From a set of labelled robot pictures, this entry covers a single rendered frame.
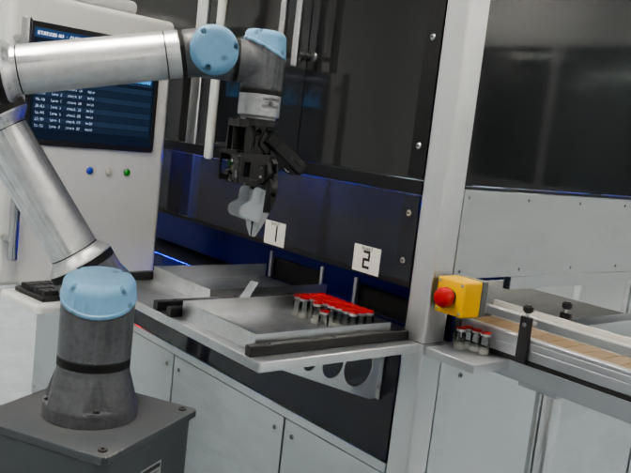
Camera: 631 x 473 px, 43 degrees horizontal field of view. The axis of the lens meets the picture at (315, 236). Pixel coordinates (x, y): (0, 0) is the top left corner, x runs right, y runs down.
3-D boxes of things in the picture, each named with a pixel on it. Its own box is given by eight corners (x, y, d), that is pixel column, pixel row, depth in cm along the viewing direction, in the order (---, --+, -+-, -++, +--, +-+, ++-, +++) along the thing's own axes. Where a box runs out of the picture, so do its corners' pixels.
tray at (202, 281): (264, 276, 218) (266, 263, 217) (325, 297, 198) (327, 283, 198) (152, 280, 196) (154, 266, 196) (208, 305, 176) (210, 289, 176)
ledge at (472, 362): (468, 349, 171) (469, 341, 171) (517, 367, 161) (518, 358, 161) (423, 355, 162) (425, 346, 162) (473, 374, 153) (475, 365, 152)
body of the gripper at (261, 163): (216, 182, 143) (223, 114, 142) (254, 184, 149) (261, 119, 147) (239, 187, 138) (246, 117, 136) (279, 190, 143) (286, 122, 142)
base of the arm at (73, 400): (98, 437, 121) (103, 374, 120) (20, 414, 126) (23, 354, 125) (154, 410, 135) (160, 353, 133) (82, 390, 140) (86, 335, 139)
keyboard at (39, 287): (146, 281, 230) (146, 272, 230) (176, 291, 221) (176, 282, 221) (14, 290, 201) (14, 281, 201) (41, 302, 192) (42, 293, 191)
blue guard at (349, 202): (53, 175, 313) (56, 129, 310) (410, 282, 166) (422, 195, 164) (52, 175, 312) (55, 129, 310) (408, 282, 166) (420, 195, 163)
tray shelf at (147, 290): (253, 279, 222) (253, 272, 222) (442, 348, 169) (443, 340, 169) (89, 284, 191) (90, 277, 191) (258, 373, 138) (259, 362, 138)
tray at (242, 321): (310, 308, 185) (312, 294, 184) (389, 338, 165) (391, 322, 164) (181, 317, 163) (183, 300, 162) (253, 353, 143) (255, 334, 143)
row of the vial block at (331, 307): (304, 312, 178) (307, 293, 178) (358, 334, 165) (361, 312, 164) (297, 313, 177) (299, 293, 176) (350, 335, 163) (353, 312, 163)
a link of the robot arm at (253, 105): (265, 96, 147) (292, 98, 141) (262, 121, 148) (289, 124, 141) (231, 91, 142) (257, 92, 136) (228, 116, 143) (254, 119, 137)
